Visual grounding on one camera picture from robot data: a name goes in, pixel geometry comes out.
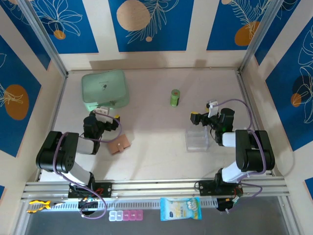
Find pink leather card holder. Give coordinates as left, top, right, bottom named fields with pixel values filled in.
left=107, top=133, right=132, bottom=155

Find blue photo card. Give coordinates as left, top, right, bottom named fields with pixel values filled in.
left=185, top=126, right=211, bottom=152

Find green cylindrical bottle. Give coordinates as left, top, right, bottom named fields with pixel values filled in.
left=169, top=89, right=181, bottom=107

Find mint green zip pouch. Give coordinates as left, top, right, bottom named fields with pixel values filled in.
left=81, top=69, right=131, bottom=113

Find black controller module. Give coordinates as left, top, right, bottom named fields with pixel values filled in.
left=78, top=197, right=100, bottom=216
left=216, top=197, right=237, bottom=213

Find blue wet wipes pack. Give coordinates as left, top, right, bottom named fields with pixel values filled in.
left=160, top=197, right=203, bottom=222

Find white pink pill organizer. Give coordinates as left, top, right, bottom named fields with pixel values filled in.
left=109, top=210, right=143, bottom=222

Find yellow black pliers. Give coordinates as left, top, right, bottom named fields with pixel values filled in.
left=26, top=200, right=66, bottom=214

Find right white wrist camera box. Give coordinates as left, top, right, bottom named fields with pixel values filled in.
left=206, top=99, right=220, bottom=118

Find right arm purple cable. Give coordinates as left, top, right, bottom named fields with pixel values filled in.
left=216, top=98, right=267, bottom=213

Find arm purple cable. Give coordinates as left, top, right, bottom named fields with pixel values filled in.
left=216, top=98, right=267, bottom=213
left=52, top=115, right=123, bottom=220

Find aluminium table side rail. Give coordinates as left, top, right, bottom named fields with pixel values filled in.
left=236, top=70, right=276, bottom=177

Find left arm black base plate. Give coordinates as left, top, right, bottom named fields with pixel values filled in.
left=67, top=182, right=113, bottom=199

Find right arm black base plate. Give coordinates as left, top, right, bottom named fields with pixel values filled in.
left=198, top=180, right=244, bottom=196

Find aluminium front frame rail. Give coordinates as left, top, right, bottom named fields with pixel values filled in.
left=21, top=176, right=291, bottom=202

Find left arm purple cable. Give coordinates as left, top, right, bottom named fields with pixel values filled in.
left=52, top=115, right=123, bottom=220

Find slotted grey cable duct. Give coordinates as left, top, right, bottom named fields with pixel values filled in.
left=24, top=198, right=220, bottom=212

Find aluminium frame post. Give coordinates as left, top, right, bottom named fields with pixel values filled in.
left=18, top=0, right=69, bottom=78
left=238, top=0, right=282, bottom=74

